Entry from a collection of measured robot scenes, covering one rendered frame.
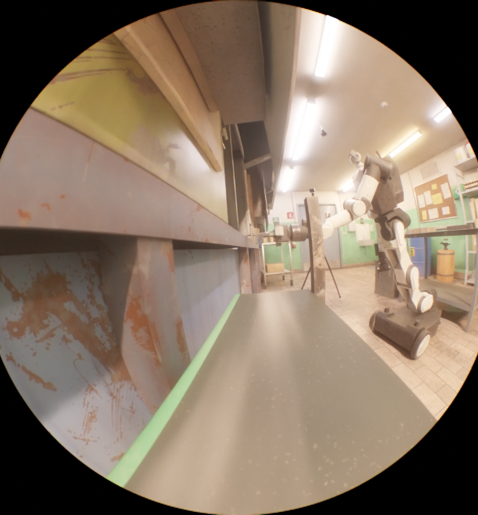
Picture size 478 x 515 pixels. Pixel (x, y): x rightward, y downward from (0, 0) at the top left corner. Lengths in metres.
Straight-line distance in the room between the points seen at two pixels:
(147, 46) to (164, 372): 0.28
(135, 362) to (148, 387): 0.03
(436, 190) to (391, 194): 3.54
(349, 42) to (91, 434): 2.22
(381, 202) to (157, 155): 1.08
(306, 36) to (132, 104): 1.79
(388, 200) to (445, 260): 2.86
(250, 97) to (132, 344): 0.33
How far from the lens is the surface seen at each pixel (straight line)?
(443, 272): 3.88
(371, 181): 0.94
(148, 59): 0.19
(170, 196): 0.16
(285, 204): 5.27
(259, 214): 1.15
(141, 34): 0.19
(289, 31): 0.17
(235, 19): 0.23
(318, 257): 0.39
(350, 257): 5.82
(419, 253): 4.23
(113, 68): 0.15
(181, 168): 0.20
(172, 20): 0.26
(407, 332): 1.38
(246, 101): 0.29
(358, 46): 2.09
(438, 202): 4.58
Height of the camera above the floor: 0.79
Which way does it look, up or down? 2 degrees down
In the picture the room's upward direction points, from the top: 5 degrees counter-clockwise
